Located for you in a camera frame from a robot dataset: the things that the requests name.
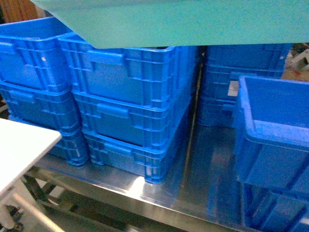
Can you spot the turquoise plastic tray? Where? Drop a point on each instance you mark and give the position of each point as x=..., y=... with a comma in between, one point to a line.
x=149, y=23

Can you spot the blue crate stack behind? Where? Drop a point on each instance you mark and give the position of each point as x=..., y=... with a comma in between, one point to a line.
x=223, y=66

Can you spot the blue crate middle centre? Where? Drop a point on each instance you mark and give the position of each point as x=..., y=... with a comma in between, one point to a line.
x=132, y=123

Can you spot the blue crate top centre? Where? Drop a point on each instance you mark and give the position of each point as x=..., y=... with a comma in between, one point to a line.
x=150, y=77

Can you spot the blue crate bottom centre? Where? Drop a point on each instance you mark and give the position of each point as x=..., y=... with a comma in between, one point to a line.
x=151, y=164

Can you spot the steel shelf platform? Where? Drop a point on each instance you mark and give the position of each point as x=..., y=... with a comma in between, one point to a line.
x=198, y=194

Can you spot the blue crate bottom far left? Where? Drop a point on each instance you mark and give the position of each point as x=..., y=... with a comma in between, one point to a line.
x=72, y=147

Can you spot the blue crate middle far left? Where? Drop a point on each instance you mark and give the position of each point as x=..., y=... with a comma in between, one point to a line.
x=53, y=110

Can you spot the large blue open bin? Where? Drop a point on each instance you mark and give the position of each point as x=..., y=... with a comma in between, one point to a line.
x=271, y=119

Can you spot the white table with legs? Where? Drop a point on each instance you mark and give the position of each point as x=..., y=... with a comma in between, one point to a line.
x=21, y=147

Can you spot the blue crate top far left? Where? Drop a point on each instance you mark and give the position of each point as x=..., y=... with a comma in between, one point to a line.
x=31, y=56

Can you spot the blue crate under bin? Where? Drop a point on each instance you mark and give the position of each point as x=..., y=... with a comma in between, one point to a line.
x=273, y=211

